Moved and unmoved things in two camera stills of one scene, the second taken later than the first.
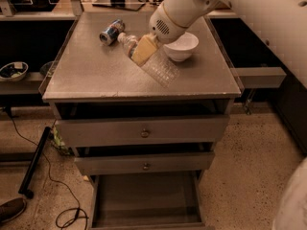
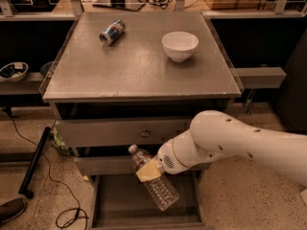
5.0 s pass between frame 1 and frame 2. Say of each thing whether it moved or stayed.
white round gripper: moved
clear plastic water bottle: moved
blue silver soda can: stayed
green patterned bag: stayed
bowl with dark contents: stayed
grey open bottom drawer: stayed
